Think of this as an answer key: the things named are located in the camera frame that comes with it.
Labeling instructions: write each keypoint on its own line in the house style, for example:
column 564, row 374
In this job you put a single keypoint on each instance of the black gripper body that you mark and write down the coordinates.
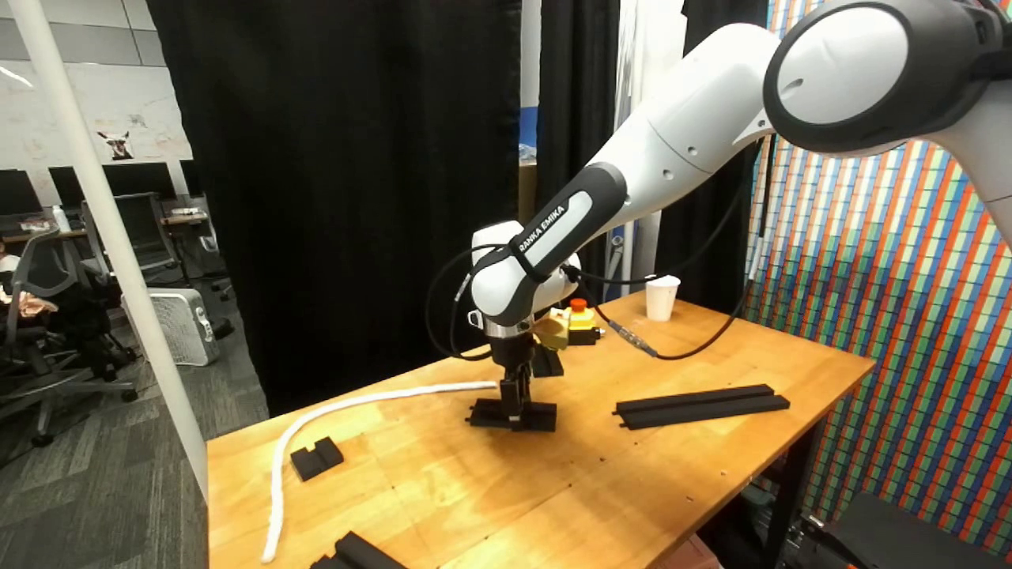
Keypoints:
column 512, row 356

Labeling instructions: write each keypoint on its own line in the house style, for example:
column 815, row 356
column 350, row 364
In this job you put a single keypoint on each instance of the wide black grooved track piece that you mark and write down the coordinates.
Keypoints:
column 738, row 403

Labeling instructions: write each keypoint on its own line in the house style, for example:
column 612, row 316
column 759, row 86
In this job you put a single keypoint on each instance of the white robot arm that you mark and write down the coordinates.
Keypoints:
column 674, row 128

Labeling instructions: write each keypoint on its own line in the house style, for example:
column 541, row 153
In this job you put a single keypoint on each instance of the yellow emergency stop button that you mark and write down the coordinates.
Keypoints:
column 583, row 316

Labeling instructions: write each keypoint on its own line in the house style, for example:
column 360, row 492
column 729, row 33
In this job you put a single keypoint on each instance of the white paper cup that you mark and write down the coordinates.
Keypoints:
column 662, row 298

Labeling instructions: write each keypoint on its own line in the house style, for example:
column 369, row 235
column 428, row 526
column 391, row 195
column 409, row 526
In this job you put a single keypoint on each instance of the small black notched block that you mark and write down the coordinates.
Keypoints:
column 317, row 459

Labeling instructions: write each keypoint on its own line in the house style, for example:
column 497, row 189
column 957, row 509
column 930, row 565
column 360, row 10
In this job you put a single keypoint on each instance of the narrow black curtain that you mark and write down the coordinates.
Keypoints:
column 575, row 83
column 701, row 253

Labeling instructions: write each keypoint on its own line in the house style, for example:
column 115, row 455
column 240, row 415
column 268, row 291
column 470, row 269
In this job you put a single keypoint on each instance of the narrow black grooved track piece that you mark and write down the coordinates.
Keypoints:
column 351, row 554

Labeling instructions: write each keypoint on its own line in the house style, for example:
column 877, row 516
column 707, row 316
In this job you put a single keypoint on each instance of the wide black curtain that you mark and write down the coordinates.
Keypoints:
column 350, row 192

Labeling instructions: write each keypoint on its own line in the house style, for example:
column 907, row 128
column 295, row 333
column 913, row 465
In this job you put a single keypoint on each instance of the black table leg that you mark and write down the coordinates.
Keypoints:
column 791, row 493

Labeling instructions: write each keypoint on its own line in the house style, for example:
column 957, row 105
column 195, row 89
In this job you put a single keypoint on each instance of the white computer tower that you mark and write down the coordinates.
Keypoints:
column 182, row 328

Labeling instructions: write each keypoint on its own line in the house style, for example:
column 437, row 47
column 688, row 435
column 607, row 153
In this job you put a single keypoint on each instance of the multicoloured woven cloth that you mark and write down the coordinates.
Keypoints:
column 928, row 420

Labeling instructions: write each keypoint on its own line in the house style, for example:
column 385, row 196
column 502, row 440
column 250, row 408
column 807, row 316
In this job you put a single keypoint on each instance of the black stool seat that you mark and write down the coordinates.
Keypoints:
column 905, row 540

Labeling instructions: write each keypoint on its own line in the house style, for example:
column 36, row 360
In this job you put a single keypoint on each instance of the white slanted pole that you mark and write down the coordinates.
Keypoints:
column 107, row 240

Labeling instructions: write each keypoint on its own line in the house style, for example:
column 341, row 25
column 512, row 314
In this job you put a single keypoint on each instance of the black office chair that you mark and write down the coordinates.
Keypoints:
column 65, row 349

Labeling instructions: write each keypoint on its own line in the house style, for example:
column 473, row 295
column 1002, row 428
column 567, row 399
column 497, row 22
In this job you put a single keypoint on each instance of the drone picture on wall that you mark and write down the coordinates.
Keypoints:
column 115, row 146

